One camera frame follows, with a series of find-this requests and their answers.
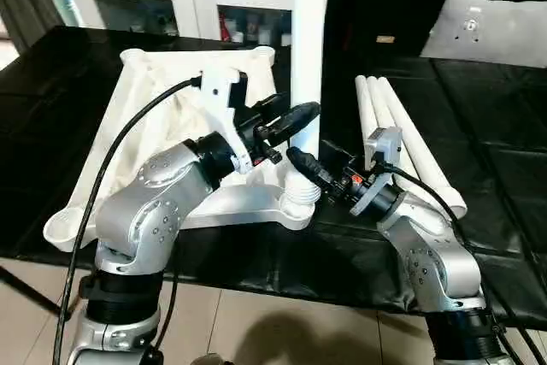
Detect white plastic table leg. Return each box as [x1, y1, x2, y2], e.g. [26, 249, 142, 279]
[280, 0, 331, 206]
[355, 75, 399, 162]
[378, 76, 468, 219]
[366, 75, 441, 203]

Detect white plastic table top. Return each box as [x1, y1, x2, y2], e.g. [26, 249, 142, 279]
[43, 46, 317, 253]

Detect black work mat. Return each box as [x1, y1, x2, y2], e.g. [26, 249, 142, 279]
[0, 26, 547, 306]

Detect white padded sheet with fitting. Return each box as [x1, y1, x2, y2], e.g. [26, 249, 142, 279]
[421, 0, 547, 69]

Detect black stand leg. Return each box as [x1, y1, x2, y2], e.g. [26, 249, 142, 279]
[0, 265, 66, 320]

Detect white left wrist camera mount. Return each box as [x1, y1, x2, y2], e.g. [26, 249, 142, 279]
[198, 69, 250, 174]

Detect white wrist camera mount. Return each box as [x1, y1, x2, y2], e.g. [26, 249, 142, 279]
[363, 126, 403, 174]
[198, 69, 250, 174]

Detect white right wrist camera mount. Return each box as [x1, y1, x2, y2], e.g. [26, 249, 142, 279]
[363, 126, 403, 174]

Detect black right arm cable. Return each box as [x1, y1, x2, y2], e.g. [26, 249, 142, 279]
[379, 162, 547, 365]

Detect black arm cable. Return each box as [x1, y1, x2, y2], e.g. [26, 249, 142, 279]
[51, 77, 204, 365]
[379, 162, 547, 365]

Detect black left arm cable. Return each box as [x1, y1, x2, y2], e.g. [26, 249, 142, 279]
[51, 77, 204, 365]

